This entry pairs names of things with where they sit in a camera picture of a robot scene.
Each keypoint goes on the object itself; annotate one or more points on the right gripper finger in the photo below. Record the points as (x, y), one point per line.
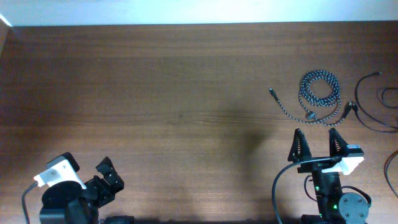
(300, 150)
(337, 145)

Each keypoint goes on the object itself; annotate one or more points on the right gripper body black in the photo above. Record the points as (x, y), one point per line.
(315, 167)

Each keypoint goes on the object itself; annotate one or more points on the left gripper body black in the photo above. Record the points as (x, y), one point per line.
(101, 186)

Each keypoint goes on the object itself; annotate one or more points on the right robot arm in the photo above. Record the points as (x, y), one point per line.
(334, 206)

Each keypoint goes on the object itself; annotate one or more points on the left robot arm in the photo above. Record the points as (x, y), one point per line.
(68, 199)

